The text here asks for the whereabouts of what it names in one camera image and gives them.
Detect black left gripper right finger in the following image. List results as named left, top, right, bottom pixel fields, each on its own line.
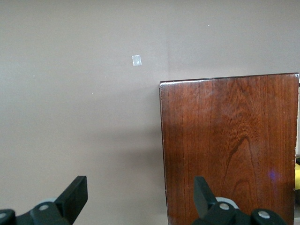
left=191, top=176, right=288, bottom=225

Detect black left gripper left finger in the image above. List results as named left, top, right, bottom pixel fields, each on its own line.
left=0, top=175, right=89, bottom=225

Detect yellow block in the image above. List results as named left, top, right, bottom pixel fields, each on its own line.
left=294, top=158, right=300, bottom=190

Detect dark wooden drawer box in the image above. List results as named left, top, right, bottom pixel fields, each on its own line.
left=159, top=73, right=300, bottom=225

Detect small clear tape piece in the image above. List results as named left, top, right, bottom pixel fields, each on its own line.
left=131, top=54, right=143, bottom=68

